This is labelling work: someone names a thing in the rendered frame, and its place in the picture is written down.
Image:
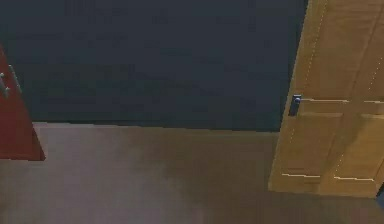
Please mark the red cupboard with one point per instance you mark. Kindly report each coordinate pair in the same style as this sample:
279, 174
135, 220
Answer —
15, 130

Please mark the brown wooden room door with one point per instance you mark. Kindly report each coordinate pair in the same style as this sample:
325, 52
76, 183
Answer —
333, 100

